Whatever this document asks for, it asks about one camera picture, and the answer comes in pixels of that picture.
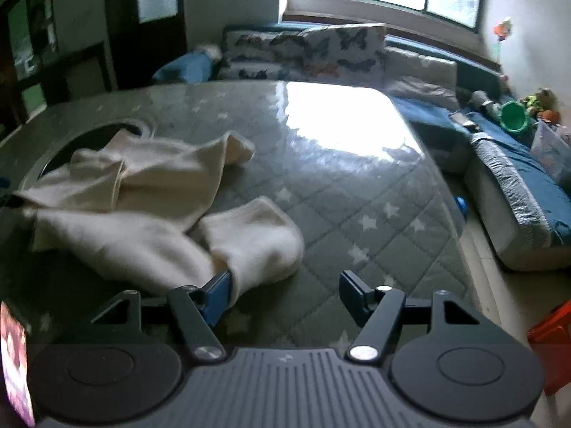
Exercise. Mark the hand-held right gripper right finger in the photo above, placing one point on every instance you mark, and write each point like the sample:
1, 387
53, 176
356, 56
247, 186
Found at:
350, 294

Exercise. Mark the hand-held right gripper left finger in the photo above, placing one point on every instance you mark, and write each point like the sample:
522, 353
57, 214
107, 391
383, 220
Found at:
218, 296

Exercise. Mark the cream garment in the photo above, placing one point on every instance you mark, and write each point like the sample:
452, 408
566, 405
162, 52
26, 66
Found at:
134, 232

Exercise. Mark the blue cloth on sofa arm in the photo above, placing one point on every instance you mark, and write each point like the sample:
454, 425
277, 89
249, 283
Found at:
183, 69

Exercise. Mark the blue ball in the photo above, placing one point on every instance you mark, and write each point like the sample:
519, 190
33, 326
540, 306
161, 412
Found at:
461, 207

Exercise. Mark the round black induction cooktop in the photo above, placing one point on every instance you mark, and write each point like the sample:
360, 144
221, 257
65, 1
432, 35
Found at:
89, 136

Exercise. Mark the orange plastic stool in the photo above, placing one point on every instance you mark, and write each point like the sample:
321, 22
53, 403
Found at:
553, 343

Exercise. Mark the blue quilted sofa cover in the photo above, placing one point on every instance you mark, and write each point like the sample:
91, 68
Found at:
513, 156

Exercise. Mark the lit pink screen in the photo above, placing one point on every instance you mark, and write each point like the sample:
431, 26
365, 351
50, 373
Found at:
13, 365

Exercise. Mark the beige cushion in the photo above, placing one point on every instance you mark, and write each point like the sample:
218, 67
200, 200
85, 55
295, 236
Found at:
419, 76

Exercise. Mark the grey plush toy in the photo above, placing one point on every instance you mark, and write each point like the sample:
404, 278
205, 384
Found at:
484, 102

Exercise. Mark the square butterfly print cushion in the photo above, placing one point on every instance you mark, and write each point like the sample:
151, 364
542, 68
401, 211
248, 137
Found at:
348, 53

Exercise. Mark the green toy bucket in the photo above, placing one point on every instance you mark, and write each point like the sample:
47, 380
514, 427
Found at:
514, 117

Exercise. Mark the white lace cloth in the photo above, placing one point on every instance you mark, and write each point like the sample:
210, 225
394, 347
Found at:
209, 51

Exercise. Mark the long butterfly print cushion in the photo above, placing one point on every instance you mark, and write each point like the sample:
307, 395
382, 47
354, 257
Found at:
263, 53

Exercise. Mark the clear plastic storage box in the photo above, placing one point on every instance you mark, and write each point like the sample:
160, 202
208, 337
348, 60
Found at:
553, 151

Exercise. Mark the teal sofa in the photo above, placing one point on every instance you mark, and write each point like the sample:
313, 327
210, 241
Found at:
473, 69

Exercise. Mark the dark wooden door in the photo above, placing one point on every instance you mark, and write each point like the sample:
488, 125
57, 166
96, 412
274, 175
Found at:
147, 40

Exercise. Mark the pile of colourful toys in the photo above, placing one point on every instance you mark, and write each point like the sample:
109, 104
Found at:
542, 105

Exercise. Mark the colourful pinwheel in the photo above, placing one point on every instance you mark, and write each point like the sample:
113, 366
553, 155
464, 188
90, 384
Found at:
503, 29

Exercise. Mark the dark wooden shelf cabinet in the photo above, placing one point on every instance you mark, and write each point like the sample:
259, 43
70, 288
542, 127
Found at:
31, 31

